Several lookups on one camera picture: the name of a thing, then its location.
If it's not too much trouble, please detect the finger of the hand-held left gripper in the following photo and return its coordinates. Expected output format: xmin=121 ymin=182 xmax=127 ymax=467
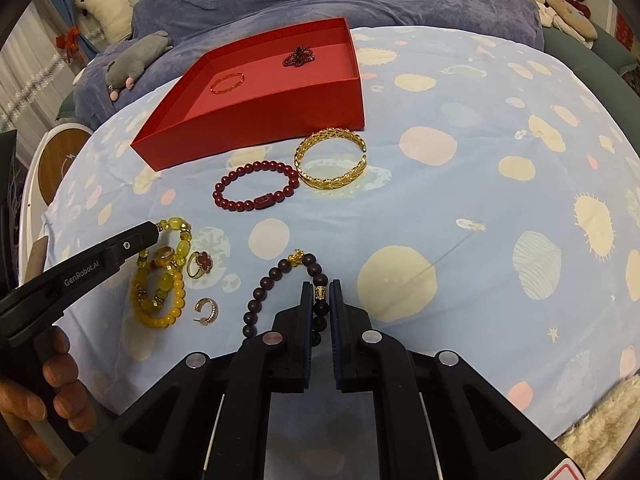
xmin=97 ymin=220 xmax=162 ymax=275

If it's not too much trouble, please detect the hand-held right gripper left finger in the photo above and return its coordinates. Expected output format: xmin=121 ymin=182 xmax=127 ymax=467
xmin=59 ymin=280 xmax=316 ymax=480

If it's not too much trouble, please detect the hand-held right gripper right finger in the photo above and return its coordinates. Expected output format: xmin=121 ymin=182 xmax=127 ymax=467
xmin=327 ymin=280 xmax=576 ymax=480

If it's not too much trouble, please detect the chunky yellow crystal bracelet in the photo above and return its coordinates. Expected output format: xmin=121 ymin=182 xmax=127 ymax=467
xmin=131 ymin=216 xmax=195 ymax=311

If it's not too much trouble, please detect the dark wooden bead bracelet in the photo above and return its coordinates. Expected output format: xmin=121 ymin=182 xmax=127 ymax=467
xmin=242 ymin=248 xmax=332 ymax=348

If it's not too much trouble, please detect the gold ring with red clover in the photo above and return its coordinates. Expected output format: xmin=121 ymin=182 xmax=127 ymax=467
xmin=186 ymin=251 xmax=215 ymax=279

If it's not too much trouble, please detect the round yellow bead bracelet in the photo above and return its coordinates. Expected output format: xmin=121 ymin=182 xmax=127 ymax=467
xmin=131 ymin=272 xmax=187 ymax=330

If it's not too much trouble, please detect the gold hoop earring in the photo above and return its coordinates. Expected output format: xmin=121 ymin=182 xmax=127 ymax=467
xmin=193 ymin=297 xmax=219 ymax=327

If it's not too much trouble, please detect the red bead bracelet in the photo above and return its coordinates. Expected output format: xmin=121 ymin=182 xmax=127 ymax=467
xmin=213 ymin=160 xmax=301 ymax=211

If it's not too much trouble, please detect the wide gold cuff bracelet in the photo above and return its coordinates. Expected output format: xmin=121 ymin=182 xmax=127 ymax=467
xmin=293 ymin=130 xmax=368 ymax=190

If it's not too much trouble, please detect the red cardboard box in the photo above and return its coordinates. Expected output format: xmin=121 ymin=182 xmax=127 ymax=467
xmin=131 ymin=17 xmax=366 ymax=172

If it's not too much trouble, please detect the person's left hand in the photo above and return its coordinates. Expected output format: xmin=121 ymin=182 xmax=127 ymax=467
xmin=0 ymin=326 xmax=98 ymax=466

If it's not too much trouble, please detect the black panel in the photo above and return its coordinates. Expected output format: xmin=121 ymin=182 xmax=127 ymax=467
xmin=0 ymin=129 xmax=19 ymax=288

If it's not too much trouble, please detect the round white wooden-top device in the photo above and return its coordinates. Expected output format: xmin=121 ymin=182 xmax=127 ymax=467
xmin=22 ymin=122 xmax=93 ymax=241

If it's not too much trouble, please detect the thin gold bangle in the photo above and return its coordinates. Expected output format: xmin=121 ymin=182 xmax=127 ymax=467
xmin=210 ymin=73 xmax=246 ymax=95

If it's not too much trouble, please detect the grey plush mole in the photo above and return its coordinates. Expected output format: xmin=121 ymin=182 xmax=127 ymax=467
xmin=104 ymin=30 xmax=173 ymax=102

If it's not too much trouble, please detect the white lace curtain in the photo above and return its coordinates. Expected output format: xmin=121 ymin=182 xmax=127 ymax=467
xmin=0 ymin=0 xmax=76 ymax=131

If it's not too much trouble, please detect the red ribbon bow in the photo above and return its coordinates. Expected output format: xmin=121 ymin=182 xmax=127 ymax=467
xmin=56 ymin=27 xmax=81 ymax=61

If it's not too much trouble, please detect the blue curtain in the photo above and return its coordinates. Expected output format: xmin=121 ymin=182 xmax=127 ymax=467
xmin=50 ymin=0 xmax=101 ymax=63

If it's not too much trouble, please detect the white plush toy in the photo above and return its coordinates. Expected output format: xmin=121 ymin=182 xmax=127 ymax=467
xmin=71 ymin=0 xmax=133 ymax=43

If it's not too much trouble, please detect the cream fluffy rug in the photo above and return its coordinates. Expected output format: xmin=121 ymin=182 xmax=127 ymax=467
xmin=555 ymin=375 xmax=640 ymax=480

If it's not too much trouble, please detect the green sofa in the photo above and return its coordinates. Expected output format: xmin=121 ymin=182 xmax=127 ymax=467
xmin=510 ymin=0 xmax=640 ymax=96

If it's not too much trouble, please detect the beige plush toy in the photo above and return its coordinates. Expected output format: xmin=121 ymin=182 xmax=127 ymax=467
xmin=525 ymin=0 xmax=598 ymax=50

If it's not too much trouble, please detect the dark red beaded necklace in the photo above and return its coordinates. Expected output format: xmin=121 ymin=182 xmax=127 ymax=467
xmin=281 ymin=46 xmax=317 ymax=68

